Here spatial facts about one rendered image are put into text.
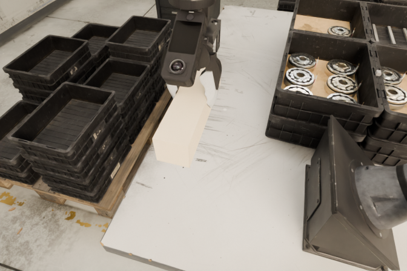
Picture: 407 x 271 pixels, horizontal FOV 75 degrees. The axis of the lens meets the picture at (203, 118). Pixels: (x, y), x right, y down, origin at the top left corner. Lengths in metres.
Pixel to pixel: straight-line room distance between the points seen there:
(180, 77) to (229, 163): 0.58
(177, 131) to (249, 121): 0.63
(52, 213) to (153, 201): 1.03
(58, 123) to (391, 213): 1.35
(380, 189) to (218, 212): 0.41
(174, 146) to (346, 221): 0.39
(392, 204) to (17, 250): 1.64
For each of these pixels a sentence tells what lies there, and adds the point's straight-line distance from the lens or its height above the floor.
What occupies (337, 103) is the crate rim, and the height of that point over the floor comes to 0.93.
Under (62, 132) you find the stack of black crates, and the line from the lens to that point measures 1.43.
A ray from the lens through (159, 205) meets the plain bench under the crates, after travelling 0.83.
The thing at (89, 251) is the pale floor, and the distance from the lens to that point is 1.62.
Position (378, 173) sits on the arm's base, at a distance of 0.74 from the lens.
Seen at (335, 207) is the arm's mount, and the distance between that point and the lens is 0.61.
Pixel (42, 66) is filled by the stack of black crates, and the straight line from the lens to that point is 1.95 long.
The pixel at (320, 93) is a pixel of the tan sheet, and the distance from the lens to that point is 1.03.
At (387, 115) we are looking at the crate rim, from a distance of 0.90.
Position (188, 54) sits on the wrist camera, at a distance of 0.38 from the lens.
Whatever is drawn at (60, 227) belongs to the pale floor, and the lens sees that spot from 1.73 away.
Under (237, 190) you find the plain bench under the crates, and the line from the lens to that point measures 0.86.
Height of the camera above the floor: 1.44
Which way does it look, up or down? 46 degrees down
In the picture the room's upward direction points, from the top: straight up
